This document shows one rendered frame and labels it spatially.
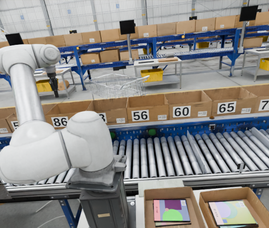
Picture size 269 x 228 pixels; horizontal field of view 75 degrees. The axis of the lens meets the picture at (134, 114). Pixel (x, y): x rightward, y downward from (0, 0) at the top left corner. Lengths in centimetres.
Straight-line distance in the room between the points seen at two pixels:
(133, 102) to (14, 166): 144
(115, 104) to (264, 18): 591
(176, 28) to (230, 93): 428
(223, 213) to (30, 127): 100
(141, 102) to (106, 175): 127
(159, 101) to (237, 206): 118
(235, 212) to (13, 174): 103
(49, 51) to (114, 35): 505
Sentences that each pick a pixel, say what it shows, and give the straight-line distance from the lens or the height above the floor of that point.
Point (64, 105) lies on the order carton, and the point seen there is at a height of 102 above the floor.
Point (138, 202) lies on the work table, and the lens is 121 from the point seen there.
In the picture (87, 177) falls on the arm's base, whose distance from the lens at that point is 78.
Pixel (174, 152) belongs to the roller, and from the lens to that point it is 154.
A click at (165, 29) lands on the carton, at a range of 607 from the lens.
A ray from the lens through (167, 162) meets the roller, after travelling 145.
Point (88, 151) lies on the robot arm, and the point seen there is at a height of 132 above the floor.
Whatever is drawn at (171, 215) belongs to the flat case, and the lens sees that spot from 112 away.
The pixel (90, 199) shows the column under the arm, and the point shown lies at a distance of 86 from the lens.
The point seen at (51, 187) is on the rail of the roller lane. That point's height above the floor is 74.
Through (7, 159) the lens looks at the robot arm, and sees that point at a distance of 71.
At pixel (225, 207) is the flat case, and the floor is 80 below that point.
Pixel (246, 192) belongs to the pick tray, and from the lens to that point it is 127.
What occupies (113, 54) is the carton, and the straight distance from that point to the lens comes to 585.
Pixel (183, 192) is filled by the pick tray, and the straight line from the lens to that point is 119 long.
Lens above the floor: 171
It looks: 26 degrees down
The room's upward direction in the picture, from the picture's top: 6 degrees counter-clockwise
